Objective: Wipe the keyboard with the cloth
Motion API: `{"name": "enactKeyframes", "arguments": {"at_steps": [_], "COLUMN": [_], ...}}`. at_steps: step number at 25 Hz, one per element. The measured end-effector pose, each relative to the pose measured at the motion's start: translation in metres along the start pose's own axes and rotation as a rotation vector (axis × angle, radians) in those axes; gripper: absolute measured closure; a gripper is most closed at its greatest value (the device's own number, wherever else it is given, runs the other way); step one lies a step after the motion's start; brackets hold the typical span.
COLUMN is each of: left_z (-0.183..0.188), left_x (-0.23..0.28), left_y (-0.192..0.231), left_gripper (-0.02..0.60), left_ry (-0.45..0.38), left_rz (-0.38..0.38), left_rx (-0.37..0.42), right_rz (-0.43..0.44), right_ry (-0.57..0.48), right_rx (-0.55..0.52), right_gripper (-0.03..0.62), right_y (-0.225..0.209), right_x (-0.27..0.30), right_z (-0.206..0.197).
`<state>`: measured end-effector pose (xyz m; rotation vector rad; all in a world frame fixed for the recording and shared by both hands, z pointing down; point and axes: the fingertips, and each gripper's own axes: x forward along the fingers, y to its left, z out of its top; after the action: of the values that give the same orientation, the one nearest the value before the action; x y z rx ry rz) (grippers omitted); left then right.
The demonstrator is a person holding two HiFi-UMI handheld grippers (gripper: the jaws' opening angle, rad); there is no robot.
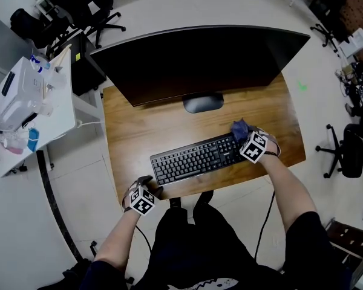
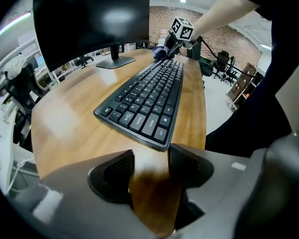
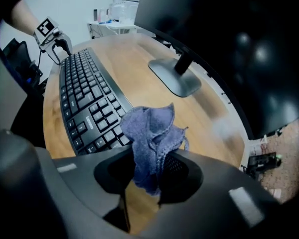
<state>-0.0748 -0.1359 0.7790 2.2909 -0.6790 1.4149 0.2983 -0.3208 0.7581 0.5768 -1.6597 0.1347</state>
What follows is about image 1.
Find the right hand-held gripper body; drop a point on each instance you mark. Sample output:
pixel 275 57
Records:
pixel 253 148

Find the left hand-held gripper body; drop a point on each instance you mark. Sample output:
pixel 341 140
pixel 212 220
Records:
pixel 142 203

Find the dark blue cloth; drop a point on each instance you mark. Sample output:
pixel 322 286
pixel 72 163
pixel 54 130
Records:
pixel 239 129

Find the black keyboard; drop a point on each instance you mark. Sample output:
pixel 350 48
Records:
pixel 196 159

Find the person's left forearm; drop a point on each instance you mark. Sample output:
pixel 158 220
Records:
pixel 115 240

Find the person's right forearm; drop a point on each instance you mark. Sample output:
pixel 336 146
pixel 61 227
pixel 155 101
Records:
pixel 287 189

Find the person's left hand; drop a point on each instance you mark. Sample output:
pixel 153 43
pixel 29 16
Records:
pixel 127 198

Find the person's right hand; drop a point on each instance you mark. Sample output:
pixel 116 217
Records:
pixel 272 145

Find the person's black shoe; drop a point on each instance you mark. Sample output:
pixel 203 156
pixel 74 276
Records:
pixel 175 203
pixel 204 200

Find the person's black clothing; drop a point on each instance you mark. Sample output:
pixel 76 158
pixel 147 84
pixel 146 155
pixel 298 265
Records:
pixel 199 246

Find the black office chair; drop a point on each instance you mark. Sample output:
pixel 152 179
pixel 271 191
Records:
pixel 87 11
pixel 329 11
pixel 349 151

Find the black curved monitor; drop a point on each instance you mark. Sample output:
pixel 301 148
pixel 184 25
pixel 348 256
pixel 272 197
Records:
pixel 196 62

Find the white side table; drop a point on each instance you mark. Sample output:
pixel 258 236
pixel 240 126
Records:
pixel 60 113

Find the blue face mask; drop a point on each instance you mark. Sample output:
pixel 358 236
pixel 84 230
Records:
pixel 33 139

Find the wooden crate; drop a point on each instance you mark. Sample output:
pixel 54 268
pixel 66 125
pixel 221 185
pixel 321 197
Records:
pixel 349 246

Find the pink packet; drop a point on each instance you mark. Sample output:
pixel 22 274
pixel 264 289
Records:
pixel 14 148

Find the white cardboard box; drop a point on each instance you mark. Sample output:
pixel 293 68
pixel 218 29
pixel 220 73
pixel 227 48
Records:
pixel 355 42

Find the black computer tower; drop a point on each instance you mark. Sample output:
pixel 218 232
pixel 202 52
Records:
pixel 86 65

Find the wooden sticks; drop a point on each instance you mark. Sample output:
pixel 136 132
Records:
pixel 61 57

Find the white printer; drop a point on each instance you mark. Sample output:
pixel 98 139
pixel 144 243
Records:
pixel 15 92

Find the clear spray bottle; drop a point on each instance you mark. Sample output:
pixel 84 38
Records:
pixel 39 63

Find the black backpack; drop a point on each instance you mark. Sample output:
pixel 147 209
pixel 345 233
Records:
pixel 25 26

